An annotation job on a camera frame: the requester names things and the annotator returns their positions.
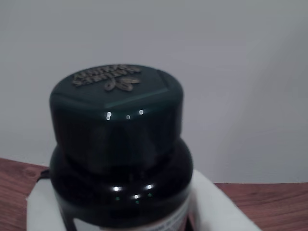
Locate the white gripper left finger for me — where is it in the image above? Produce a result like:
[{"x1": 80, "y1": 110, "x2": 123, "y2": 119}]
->
[{"x1": 26, "y1": 169, "x2": 67, "y2": 231}]

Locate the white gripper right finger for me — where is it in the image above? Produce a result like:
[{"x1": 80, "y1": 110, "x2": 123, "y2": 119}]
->
[{"x1": 190, "y1": 169, "x2": 262, "y2": 231}]

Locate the dark green pill bottle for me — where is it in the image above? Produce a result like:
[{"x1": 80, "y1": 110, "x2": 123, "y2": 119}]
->
[{"x1": 49, "y1": 64, "x2": 194, "y2": 231}]

